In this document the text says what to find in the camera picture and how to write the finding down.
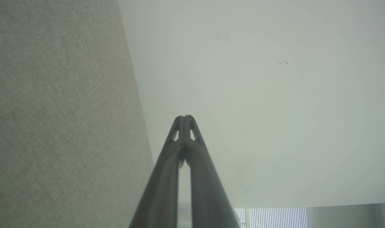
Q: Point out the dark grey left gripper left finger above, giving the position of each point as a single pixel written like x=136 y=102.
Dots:
x=160 y=190

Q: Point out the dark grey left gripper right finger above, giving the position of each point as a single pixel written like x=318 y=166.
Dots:
x=208 y=193

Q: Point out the white vertical window blinds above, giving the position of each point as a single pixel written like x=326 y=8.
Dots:
x=281 y=218

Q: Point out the grey fabric sofa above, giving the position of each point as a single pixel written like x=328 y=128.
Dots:
x=59 y=120

